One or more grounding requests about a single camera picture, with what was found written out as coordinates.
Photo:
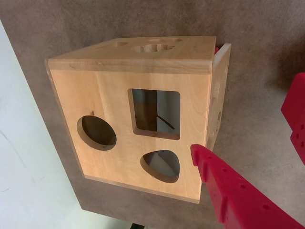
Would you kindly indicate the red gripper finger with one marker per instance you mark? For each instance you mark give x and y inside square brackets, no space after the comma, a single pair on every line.
[238,202]

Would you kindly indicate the black post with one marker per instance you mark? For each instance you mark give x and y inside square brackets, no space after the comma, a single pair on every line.
[138,226]

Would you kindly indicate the red robot arm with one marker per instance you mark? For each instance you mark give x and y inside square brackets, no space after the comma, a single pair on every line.
[296,109]

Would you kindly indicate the wooden shape sorter box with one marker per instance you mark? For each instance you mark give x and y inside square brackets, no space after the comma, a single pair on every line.
[95,95]

